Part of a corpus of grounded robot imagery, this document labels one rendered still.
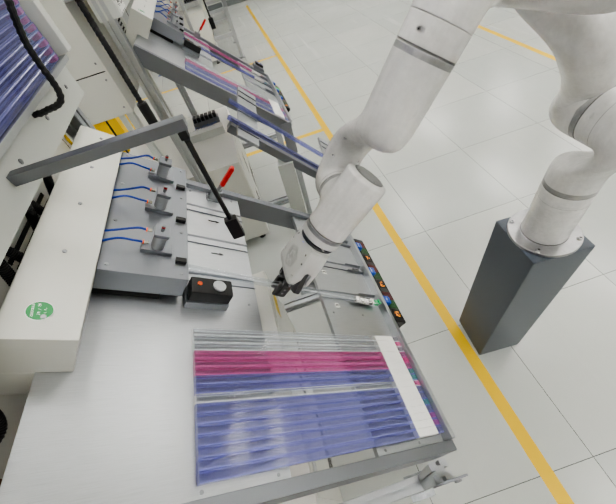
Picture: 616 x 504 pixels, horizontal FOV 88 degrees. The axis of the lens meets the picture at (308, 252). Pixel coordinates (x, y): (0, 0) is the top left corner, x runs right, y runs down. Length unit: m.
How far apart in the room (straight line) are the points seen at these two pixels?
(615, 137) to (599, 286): 1.26
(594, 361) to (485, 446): 0.60
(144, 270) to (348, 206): 0.35
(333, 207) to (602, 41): 0.47
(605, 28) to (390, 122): 0.35
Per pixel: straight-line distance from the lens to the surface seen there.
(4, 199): 0.53
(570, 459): 1.67
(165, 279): 0.58
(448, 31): 0.50
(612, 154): 0.89
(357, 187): 0.55
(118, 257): 0.58
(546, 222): 1.07
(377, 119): 0.52
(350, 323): 0.79
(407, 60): 0.50
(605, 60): 0.74
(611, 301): 2.03
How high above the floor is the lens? 1.52
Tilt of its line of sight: 50 degrees down
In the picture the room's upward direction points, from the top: 18 degrees counter-clockwise
